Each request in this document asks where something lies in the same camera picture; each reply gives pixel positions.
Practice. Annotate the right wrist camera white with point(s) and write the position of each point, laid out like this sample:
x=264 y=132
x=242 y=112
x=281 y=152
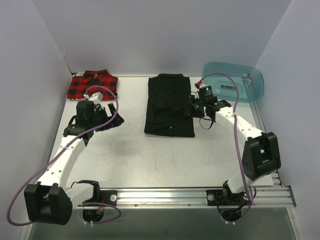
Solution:
x=199 y=84

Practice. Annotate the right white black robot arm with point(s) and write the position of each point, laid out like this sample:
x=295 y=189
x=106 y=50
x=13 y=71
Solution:
x=257 y=151

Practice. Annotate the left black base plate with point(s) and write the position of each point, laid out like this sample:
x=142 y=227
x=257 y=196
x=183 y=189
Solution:
x=107 y=197

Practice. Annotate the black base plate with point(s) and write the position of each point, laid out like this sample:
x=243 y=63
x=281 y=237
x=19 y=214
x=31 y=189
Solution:
x=217 y=197
x=107 y=197

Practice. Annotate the red black plaid folded shirt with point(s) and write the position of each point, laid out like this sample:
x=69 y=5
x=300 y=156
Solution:
x=79 y=84

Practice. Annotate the aluminium front rail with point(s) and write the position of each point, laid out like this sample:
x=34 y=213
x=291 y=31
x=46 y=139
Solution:
x=160 y=197

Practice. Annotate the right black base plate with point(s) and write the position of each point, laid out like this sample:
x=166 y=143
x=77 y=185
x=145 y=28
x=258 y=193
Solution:
x=217 y=197

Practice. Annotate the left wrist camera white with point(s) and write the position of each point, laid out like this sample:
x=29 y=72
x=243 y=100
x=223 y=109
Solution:
x=96 y=97

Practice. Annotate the teal plastic bin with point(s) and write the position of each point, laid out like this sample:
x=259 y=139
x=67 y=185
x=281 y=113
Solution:
x=226 y=80

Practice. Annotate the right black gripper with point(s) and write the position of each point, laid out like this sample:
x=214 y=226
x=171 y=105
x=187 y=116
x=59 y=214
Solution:
x=193 y=107

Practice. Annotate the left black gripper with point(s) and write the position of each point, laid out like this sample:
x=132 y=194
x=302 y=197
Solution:
x=106 y=117

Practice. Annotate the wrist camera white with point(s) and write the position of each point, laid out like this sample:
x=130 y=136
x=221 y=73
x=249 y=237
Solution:
x=96 y=97
x=199 y=84

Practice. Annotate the black long sleeve shirt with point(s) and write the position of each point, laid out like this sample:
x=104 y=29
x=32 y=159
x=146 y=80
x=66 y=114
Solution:
x=168 y=99

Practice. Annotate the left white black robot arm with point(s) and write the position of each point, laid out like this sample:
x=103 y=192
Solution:
x=74 y=141

